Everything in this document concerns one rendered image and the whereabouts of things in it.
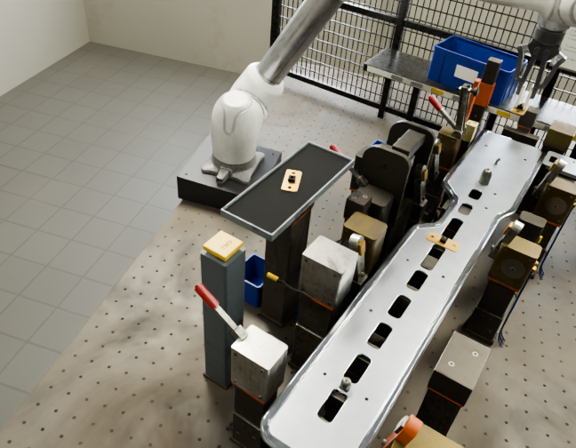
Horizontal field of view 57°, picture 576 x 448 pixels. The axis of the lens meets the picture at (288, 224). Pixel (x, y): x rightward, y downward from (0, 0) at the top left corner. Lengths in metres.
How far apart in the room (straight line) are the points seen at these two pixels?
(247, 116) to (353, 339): 0.89
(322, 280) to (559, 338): 0.85
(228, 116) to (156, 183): 1.51
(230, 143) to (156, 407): 0.87
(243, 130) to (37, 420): 1.02
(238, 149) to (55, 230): 1.44
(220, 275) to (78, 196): 2.17
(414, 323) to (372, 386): 0.20
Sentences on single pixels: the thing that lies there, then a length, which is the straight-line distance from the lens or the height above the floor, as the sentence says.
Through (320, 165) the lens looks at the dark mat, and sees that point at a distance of 1.35.
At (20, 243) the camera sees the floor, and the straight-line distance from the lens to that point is 3.00.
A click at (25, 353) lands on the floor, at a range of 2.51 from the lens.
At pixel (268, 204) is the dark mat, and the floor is 1.16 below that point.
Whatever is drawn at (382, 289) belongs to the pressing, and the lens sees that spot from 1.28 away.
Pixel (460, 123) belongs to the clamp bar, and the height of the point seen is 1.10.
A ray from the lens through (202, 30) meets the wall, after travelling 4.50.
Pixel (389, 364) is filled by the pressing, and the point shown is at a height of 1.00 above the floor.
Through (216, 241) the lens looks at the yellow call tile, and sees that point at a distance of 1.11.
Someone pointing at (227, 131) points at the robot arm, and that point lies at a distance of 1.80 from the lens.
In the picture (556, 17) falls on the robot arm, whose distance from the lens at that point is 1.45.
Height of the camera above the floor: 1.91
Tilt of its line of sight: 40 degrees down
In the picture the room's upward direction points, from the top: 6 degrees clockwise
